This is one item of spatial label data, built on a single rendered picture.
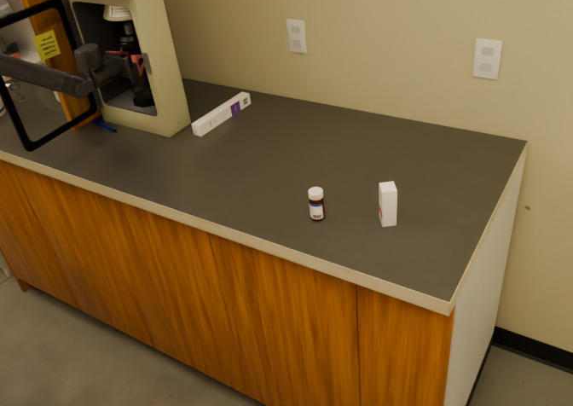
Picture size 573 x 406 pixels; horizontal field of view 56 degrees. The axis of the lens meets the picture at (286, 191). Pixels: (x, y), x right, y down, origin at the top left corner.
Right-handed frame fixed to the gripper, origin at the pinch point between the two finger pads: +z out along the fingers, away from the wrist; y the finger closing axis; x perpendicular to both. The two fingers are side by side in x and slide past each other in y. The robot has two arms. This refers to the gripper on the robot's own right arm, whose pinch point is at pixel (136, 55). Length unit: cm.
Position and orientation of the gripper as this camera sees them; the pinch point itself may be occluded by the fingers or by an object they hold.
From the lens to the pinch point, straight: 190.8
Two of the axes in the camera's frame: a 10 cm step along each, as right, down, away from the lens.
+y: -8.5, -2.3, 4.8
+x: 1.1, 8.1, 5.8
